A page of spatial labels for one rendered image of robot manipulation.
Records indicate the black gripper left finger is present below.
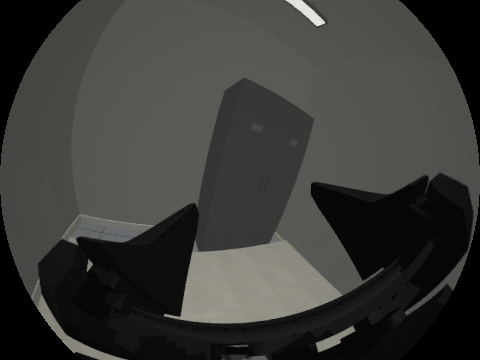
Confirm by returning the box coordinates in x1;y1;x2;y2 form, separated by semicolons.
76;203;200;317

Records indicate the grey square plate with hole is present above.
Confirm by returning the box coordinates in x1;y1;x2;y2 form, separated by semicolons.
227;344;267;360

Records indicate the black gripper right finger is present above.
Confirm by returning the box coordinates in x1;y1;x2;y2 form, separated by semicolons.
311;175;428;280

